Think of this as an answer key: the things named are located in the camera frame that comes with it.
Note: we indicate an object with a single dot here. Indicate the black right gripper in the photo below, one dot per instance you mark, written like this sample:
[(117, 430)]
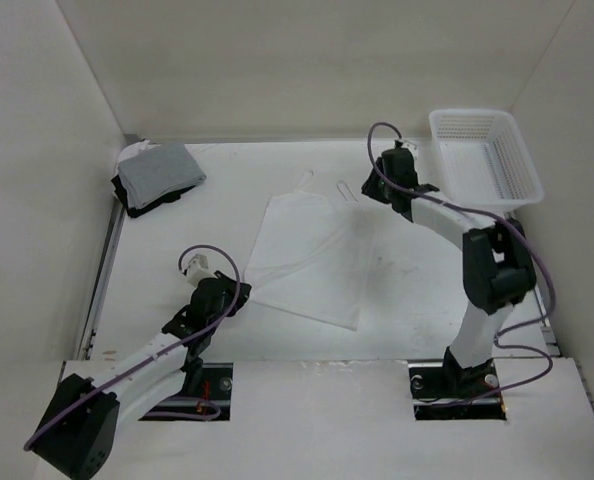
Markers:
[(369, 188)]

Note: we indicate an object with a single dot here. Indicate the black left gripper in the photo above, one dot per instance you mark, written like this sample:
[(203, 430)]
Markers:
[(243, 294)]

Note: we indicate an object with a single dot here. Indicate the white tank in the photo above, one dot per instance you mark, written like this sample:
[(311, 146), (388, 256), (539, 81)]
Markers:
[(312, 254), (135, 149)]

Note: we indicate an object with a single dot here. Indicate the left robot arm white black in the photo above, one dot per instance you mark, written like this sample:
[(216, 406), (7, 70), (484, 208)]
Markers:
[(77, 431)]

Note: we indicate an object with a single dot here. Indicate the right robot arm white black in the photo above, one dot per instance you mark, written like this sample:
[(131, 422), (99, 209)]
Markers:
[(497, 270)]

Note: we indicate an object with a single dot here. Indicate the folded black tank top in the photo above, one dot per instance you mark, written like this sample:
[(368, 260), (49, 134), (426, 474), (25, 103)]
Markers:
[(134, 212)]

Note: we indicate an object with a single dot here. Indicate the folded grey tank top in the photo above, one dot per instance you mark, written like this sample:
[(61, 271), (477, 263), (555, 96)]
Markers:
[(166, 168)]

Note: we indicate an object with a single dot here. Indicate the folded white tank top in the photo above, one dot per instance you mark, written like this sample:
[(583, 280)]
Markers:
[(135, 149)]

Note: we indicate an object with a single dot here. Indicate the white plastic mesh basket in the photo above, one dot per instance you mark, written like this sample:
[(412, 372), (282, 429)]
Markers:
[(482, 161)]

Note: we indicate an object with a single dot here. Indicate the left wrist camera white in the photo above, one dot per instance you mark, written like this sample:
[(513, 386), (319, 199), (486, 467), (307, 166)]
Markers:
[(196, 269)]

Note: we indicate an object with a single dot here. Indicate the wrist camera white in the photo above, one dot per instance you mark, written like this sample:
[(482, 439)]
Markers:
[(404, 145), (196, 269)]

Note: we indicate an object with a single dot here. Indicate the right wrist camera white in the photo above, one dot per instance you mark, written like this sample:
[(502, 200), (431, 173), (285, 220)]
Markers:
[(404, 145)]

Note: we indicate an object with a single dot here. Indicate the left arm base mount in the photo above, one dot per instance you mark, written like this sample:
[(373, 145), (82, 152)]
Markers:
[(205, 396)]

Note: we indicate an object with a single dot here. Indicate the metal table edge rail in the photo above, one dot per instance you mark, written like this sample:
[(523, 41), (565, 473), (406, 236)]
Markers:
[(88, 324)]

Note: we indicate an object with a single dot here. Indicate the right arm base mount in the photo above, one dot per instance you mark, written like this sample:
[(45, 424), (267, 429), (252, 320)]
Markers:
[(436, 397)]

